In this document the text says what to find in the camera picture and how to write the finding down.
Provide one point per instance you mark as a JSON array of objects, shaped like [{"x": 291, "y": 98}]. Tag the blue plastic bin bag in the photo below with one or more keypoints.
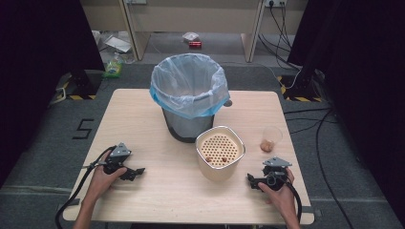
[{"x": 187, "y": 86}]

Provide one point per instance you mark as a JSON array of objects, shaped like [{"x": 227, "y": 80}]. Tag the white wall power socket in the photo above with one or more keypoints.
[{"x": 275, "y": 2}]

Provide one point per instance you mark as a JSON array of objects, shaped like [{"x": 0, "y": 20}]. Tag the white paper sheet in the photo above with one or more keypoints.
[{"x": 118, "y": 44}]

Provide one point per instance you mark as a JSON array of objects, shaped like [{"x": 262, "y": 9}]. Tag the small red box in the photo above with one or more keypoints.
[{"x": 195, "y": 44}]

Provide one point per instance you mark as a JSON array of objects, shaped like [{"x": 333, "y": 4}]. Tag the person's left hand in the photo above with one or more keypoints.
[{"x": 105, "y": 183}]

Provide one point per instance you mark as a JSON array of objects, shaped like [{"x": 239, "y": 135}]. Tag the grey mesh trash bin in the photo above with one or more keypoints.
[{"x": 187, "y": 127}]

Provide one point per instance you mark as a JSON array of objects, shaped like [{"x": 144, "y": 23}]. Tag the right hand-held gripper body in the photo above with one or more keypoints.
[{"x": 275, "y": 168}]

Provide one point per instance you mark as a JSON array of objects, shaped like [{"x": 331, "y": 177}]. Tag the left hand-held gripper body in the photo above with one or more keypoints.
[{"x": 118, "y": 152}]

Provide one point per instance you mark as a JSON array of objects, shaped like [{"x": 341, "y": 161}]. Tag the clear plastic cup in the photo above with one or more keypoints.
[{"x": 273, "y": 133}]

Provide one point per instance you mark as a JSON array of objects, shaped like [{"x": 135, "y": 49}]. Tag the small orange food piece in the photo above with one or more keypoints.
[{"x": 267, "y": 146}]

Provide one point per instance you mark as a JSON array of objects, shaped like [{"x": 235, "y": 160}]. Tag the black stand base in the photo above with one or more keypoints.
[
  {"x": 83, "y": 83},
  {"x": 301, "y": 84}
]

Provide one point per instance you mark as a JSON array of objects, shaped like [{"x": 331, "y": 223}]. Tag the green plastic bag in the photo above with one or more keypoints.
[{"x": 113, "y": 68}]

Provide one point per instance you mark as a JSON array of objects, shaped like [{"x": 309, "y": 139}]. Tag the white crumpled packet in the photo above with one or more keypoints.
[{"x": 190, "y": 36}]

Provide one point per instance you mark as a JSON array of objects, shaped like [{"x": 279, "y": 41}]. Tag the person's right hand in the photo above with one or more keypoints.
[{"x": 283, "y": 198}]

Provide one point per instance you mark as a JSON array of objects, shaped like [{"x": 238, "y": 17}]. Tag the small brown nut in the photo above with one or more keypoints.
[
  {"x": 224, "y": 159},
  {"x": 208, "y": 159}
]

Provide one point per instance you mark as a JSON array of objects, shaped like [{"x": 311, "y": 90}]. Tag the beige container with perforated insert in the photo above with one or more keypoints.
[{"x": 219, "y": 168}]

